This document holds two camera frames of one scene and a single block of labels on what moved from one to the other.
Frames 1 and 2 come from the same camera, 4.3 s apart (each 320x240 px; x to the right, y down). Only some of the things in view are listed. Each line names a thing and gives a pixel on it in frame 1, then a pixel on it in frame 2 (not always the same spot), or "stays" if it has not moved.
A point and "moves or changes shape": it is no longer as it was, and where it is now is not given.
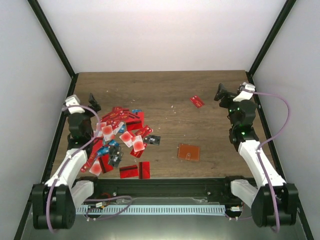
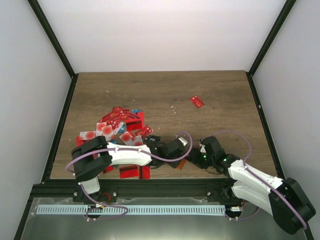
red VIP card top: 118,113 stays
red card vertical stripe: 144,171 stays
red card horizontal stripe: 128,171 stays
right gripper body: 233,120 -> 202,162
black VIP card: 152,139 stays
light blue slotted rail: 157,209 stays
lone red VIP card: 198,102 stays
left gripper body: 90,131 -> 173,165
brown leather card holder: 188,152 moves or changes shape
